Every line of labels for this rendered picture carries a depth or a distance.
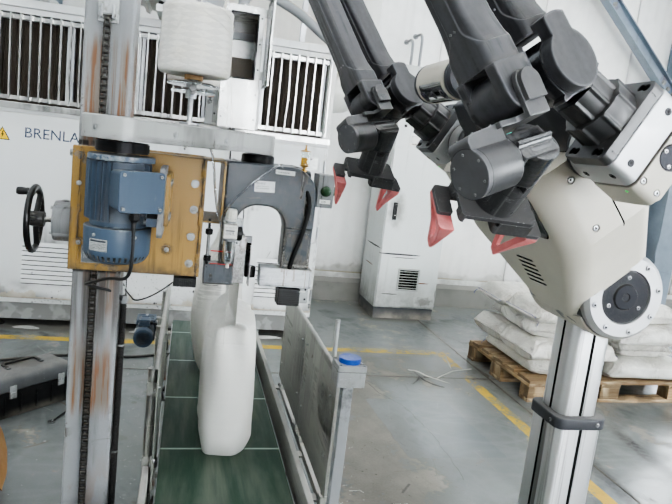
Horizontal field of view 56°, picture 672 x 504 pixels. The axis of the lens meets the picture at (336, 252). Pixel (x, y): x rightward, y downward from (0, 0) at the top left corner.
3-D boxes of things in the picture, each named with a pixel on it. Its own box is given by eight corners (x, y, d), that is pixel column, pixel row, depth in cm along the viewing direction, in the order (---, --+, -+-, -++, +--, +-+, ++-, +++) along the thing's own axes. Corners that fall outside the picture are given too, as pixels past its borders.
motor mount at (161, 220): (167, 239, 144) (172, 168, 141) (137, 237, 142) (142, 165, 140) (171, 223, 171) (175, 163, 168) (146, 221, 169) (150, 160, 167)
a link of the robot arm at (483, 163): (535, 62, 71) (484, 95, 78) (464, 78, 65) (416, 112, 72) (577, 160, 70) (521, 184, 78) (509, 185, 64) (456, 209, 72)
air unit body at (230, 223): (238, 270, 163) (243, 210, 160) (219, 268, 162) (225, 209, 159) (237, 266, 167) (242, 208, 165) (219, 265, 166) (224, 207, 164)
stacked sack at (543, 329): (589, 344, 401) (593, 324, 399) (527, 339, 395) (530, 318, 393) (543, 316, 466) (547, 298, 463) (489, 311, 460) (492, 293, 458)
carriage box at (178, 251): (198, 278, 166) (208, 158, 161) (61, 269, 158) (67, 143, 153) (197, 260, 190) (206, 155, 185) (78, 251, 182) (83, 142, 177)
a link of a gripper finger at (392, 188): (353, 197, 142) (366, 161, 136) (382, 202, 144) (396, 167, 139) (358, 214, 137) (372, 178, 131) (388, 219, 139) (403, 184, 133)
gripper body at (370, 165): (342, 163, 136) (352, 133, 131) (386, 171, 139) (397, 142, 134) (347, 179, 131) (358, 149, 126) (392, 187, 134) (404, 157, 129)
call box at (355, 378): (365, 388, 168) (367, 367, 167) (336, 387, 167) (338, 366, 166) (357, 377, 176) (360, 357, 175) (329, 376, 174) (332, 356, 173)
